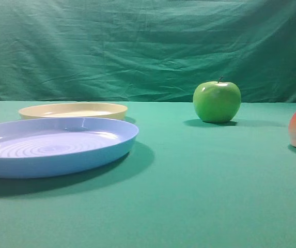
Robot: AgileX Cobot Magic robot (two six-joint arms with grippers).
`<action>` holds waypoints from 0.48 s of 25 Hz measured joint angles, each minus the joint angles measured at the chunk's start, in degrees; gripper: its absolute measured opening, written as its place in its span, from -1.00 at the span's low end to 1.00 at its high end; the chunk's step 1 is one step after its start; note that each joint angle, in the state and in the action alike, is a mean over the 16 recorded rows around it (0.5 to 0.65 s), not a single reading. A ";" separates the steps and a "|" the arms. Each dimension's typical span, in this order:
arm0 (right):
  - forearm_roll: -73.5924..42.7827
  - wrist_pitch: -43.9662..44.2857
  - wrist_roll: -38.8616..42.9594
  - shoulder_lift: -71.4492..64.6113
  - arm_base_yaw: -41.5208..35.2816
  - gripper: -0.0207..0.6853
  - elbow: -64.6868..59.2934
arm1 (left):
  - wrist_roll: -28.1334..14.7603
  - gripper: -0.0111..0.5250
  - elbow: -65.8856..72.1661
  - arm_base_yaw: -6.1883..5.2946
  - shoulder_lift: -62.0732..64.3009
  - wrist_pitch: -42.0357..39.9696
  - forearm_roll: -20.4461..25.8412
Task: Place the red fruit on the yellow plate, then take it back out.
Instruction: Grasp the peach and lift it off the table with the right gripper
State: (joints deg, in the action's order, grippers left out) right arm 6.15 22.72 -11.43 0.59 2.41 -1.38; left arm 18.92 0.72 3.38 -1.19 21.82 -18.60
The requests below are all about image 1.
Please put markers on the yellow plastic plate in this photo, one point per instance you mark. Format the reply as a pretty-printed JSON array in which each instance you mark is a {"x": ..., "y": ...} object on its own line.
[{"x": 78, "y": 109}]

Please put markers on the blue plastic plate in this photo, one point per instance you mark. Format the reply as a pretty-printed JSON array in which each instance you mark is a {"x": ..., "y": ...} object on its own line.
[{"x": 49, "y": 147}]

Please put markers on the green table cloth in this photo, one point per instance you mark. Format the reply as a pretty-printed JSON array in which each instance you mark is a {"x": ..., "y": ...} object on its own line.
[{"x": 184, "y": 184}]

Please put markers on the green apple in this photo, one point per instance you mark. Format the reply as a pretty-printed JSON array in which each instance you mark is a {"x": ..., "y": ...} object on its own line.
[{"x": 216, "y": 101}]

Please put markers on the green backdrop cloth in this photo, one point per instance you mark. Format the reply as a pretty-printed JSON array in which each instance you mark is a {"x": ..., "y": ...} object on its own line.
[{"x": 146, "y": 50}]

